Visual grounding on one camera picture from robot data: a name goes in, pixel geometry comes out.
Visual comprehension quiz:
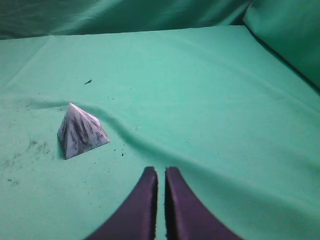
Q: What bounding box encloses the green table cloth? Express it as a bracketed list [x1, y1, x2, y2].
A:
[0, 26, 320, 240]

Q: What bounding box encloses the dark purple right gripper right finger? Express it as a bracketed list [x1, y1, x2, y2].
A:
[164, 166, 241, 240]

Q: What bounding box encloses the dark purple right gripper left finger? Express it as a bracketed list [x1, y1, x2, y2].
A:
[86, 166, 158, 240]

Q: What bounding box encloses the white marbled square pyramid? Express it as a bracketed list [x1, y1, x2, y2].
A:
[57, 103, 111, 160]

